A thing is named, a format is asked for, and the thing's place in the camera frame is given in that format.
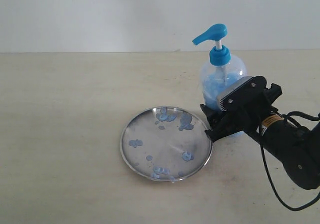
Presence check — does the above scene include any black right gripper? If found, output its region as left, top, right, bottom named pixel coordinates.
left=200, top=83, right=283, bottom=142

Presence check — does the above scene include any black cable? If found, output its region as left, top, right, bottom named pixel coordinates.
left=259, top=111, right=320, bottom=211

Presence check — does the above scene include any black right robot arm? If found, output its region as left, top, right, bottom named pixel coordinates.
left=200, top=83, right=320, bottom=190

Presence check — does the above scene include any blue soap pump bottle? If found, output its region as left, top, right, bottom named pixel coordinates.
left=192, top=24, right=247, bottom=112

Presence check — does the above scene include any round steel plate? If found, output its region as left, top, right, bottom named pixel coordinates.
left=119, top=106, right=213, bottom=182

